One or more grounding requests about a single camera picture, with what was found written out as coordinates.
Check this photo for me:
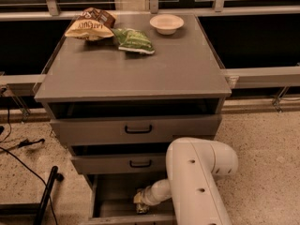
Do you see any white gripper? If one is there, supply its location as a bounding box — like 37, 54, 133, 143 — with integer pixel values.
133, 183, 162, 206

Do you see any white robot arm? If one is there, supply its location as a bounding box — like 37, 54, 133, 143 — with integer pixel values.
133, 137, 238, 225

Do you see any grey bottom drawer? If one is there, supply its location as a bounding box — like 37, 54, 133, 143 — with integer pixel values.
81, 172, 177, 225

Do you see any grey drawer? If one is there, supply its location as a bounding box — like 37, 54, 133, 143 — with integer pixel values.
81, 172, 177, 225
71, 142, 169, 174
50, 98, 221, 145

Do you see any grey middle drawer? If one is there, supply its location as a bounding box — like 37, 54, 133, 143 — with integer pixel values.
71, 142, 169, 174

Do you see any grey top drawer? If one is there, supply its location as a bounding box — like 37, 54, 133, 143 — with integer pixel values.
50, 98, 221, 145

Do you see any grey drawer cabinet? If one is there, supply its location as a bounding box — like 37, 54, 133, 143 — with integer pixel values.
33, 13, 233, 180

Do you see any black stand leg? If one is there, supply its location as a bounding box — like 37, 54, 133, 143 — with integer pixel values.
0, 166, 64, 225

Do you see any green snack bag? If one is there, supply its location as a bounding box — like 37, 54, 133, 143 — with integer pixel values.
112, 28, 155, 54

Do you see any white bowl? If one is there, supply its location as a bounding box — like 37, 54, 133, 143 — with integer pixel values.
150, 14, 184, 35

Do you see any brown yellow chip bag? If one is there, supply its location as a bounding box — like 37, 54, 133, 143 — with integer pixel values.
65, 7, 116, 41

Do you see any grey metal railing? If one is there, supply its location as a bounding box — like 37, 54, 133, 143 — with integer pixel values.
0, 0, 300, 124

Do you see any black middle drawer handle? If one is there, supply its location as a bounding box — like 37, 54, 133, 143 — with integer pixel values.
129, 159, 152, 169

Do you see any black drawer handle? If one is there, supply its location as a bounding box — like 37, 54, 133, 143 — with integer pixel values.
129, 159, 152, 169
124, 125, 153, 134

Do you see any black top drawer handle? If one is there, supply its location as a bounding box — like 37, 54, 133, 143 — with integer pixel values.
124, 125, 153, 134

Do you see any black floor cable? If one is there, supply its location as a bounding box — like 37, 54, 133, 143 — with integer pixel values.
0, 87, 60, 225

